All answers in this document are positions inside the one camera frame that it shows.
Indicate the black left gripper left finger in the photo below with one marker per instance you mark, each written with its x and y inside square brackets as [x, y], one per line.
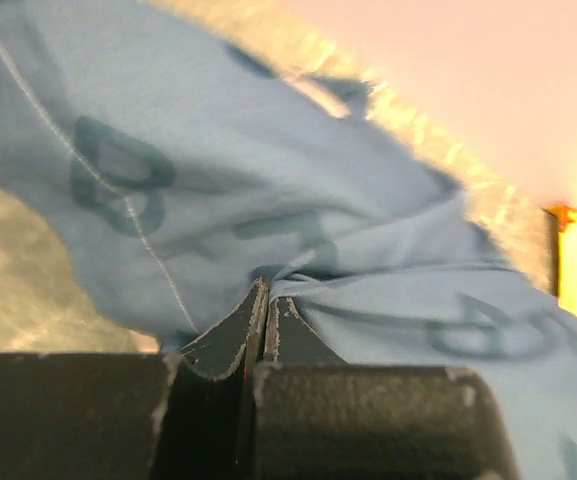
[180, 415]

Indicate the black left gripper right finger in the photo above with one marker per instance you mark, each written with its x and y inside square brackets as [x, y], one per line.
[317, 417]

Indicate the blue cartoon print pillowcase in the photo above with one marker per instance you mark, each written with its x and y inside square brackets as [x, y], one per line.
[177, 168]

